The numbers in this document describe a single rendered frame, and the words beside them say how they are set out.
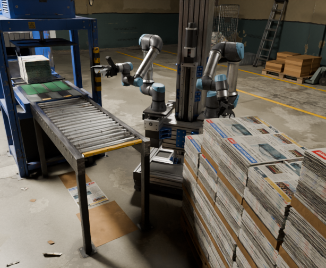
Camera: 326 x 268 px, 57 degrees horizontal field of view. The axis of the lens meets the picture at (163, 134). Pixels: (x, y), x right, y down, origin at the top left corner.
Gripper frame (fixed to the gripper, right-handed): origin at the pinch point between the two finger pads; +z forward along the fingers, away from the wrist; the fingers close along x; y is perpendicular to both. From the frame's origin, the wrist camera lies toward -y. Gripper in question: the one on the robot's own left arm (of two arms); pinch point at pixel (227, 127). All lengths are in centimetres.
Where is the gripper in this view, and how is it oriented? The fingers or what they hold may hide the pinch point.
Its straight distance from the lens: 197.7
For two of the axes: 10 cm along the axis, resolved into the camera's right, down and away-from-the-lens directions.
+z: 0.9, 9.9, -0.8
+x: -9.7, 0.7, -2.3
